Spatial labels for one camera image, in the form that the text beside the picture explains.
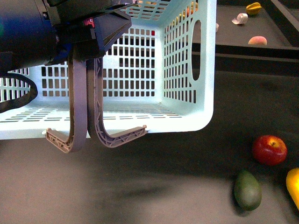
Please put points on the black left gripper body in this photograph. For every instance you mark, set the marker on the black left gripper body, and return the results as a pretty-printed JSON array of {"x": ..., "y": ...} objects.
[{"x": 90, "y": 25}]

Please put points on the light blue plastic basket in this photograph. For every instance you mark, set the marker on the light blue plastic basket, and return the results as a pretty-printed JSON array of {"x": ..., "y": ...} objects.
[{"x": 159, "y": 74}]

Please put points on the yellow mango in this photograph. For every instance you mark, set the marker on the yellow mango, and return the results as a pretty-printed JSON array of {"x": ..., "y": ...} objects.
[{"x": 292, "y": 184}]

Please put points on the dark blue left arm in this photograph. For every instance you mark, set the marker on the dark blue left arm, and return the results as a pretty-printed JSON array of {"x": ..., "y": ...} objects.
[{"x": 42, "y": 32}]

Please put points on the lone yellow star fruit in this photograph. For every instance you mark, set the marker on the lone yellow star fruit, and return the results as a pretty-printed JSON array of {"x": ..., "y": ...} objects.
[{"x": 253, "y": 9}]

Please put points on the pale peach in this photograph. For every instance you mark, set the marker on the pale peach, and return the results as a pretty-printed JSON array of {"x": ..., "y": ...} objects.
[{"x": 257, "y": 40}]

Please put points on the red apple on table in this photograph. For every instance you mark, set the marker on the red apple on table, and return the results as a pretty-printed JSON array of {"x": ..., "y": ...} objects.
[{"x": 269, "y": 150}]

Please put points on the dark green avocado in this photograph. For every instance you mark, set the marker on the dark green avocado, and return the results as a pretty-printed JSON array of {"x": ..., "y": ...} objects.
[{"x": 247, "y": 191}]

